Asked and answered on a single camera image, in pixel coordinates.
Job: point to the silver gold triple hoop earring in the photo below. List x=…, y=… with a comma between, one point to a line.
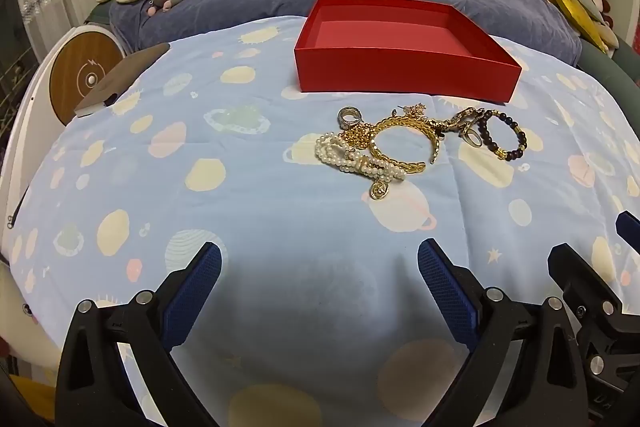
x=350, y=117

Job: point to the red cardboard box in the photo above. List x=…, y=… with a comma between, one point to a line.
x=400, y=72

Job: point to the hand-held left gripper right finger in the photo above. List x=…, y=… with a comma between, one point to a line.
x=445, y=287

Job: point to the grey flat case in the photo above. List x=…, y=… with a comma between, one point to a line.
x=120, y=79

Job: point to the planet print blue bedsheet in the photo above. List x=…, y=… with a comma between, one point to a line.
x=250, y=207

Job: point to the white stand with wooden disc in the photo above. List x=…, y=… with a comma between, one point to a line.
x=70, y=72

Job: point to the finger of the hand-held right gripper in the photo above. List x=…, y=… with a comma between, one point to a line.
x=585, y=282
x=630, y=229

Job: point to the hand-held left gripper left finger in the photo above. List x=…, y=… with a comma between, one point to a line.
x=195, y=287

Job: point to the green padded bed frame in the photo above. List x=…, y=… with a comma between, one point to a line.
x=612, y=72

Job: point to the gold wristwatch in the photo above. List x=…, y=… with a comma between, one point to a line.
x=457, y=119

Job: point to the glass display cabinet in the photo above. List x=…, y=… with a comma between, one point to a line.
x=12, y=82

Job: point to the yellow cushion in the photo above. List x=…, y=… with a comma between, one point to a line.
x=575, y=14

